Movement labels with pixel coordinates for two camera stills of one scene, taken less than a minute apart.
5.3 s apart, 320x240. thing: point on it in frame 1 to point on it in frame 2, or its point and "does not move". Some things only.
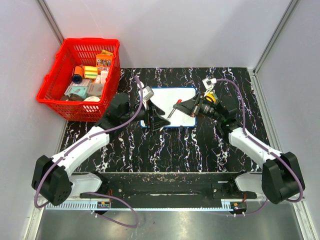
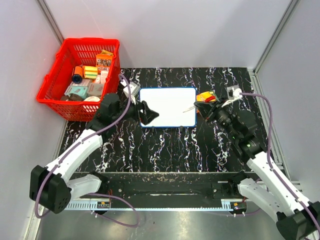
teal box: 81,91 does not move
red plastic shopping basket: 74,52 does not move
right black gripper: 190,107 to 205,108
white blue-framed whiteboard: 166,98 does not move
